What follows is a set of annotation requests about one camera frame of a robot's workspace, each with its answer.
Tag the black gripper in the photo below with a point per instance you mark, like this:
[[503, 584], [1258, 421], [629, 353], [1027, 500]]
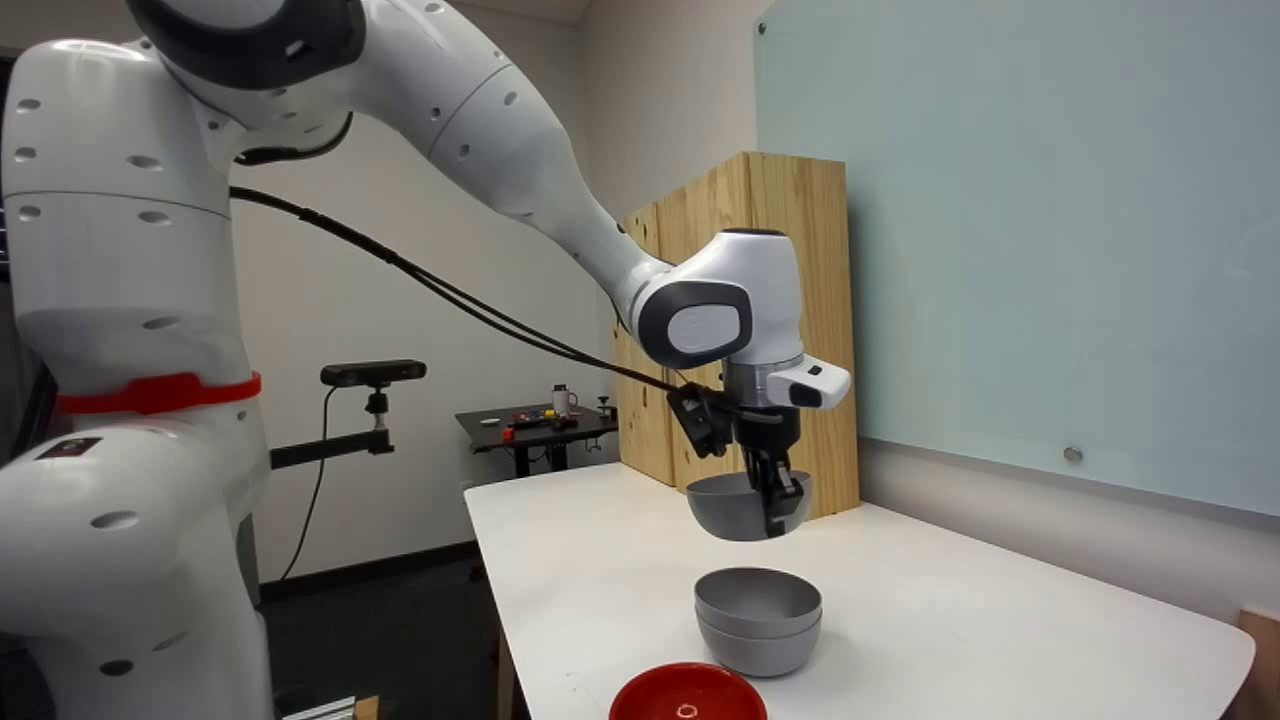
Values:
[[767, 433]]

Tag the grey plastic bowl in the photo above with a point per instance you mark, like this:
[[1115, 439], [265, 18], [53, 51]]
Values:
[[762, 602], [727, 509], [762, 658]]

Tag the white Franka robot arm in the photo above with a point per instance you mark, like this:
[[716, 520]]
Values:
[[122, 332]]

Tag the red bowl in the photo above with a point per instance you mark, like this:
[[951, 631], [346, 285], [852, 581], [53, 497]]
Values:
[[686, 698]]

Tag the black side table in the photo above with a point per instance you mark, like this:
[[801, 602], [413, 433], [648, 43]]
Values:
[[533, 433]]

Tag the light wooden board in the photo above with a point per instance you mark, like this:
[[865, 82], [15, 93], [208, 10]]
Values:
[[813, 215]]

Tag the glass whiteboard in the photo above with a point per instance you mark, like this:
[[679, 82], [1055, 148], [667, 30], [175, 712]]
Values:
[[1042, 226]]

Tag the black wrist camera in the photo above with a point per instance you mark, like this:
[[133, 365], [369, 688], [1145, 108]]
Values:
[[707, 421]]

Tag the black camera on stand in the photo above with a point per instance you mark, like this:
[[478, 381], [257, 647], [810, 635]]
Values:
[[374, 375]]

